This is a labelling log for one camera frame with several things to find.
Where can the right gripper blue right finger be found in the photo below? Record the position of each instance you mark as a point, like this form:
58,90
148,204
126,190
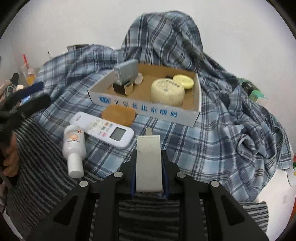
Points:
165,179

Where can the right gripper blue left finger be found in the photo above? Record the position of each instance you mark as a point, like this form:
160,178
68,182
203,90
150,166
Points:
133,163

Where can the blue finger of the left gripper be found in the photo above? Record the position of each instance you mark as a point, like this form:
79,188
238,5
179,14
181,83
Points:
32,106
24,93

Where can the white power adapter charger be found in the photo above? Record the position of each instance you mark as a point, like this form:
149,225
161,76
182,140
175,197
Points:
149,163

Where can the small black glossy box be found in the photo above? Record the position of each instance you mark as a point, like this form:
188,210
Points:
125,89

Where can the grey blue carton box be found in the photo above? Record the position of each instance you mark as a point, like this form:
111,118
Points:
126,71

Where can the cream round jar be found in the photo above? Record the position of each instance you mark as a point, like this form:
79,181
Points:
166,92

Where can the yellow round plastic lid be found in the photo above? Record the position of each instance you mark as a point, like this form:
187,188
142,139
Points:
184,80

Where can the small white pill bottle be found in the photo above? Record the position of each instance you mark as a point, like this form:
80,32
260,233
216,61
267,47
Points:
138,80

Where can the person left hand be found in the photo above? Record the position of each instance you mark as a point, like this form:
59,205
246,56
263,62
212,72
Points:
11,154

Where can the drink cup with straw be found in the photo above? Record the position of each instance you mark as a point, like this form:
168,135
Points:
28,72

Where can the grey box behind cloth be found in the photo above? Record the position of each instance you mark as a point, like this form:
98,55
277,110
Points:
75,47

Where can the white air conditioner remote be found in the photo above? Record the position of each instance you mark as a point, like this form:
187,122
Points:
104,130

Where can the white lotion bottle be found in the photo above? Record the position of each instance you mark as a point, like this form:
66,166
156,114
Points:
74,150

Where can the cardboard yogurt box tray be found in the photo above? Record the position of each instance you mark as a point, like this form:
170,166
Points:
148,94

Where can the green tissue pack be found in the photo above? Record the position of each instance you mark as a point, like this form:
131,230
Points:
252,91

